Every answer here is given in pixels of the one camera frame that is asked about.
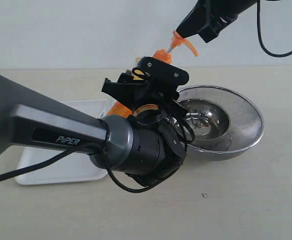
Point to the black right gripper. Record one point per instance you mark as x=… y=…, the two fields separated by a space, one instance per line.
x=208 y=18

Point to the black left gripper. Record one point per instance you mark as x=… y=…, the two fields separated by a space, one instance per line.
x=161 y=144

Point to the orange dish soap pump bottle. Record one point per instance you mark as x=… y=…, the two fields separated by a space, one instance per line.
x=113 y=107

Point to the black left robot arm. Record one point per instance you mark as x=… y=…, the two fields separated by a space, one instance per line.
x=31 y=119

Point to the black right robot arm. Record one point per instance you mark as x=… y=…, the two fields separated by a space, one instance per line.
x=242 y=5

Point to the small stainless steel bowl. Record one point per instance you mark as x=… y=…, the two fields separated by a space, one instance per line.
x=209 y=122

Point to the steel mesh colander basket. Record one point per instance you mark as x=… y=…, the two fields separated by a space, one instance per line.
x=246 y=121

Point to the white rectangular plastic tray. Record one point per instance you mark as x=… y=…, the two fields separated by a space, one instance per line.
x=76 y=167

